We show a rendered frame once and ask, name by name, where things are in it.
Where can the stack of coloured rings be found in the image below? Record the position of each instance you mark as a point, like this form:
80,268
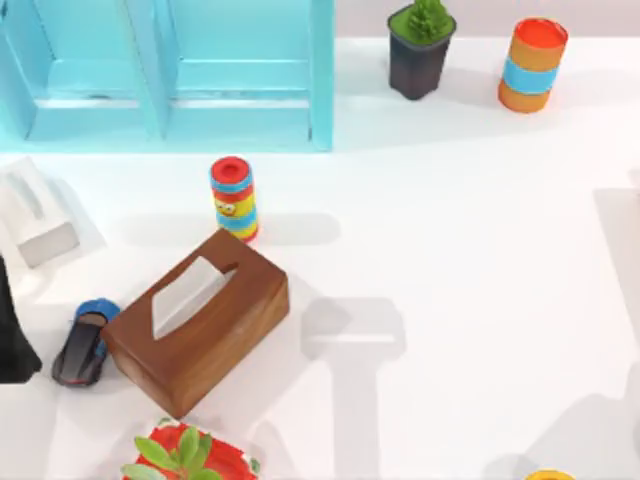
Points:
235,205

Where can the yellow round object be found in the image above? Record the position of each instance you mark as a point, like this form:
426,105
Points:
547,475

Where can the black pot with green plant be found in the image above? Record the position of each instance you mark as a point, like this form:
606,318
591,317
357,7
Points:
417,60

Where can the orange can with blue band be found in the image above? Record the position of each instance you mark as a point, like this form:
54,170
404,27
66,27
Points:
531,75

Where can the brown wooden tissue box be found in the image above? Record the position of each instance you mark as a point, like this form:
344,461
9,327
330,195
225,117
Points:
210,330

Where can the light blue rack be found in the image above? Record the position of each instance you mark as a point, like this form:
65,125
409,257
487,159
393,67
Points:
240,75

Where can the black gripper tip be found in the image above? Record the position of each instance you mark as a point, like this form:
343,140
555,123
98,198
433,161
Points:
12,340

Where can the red pot with green plant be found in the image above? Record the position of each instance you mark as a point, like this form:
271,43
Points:
185,455

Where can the blue and black toy car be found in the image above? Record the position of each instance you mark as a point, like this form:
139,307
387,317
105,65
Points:
82,345

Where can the white tissue box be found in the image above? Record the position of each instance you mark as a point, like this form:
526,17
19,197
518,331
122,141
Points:
35,220

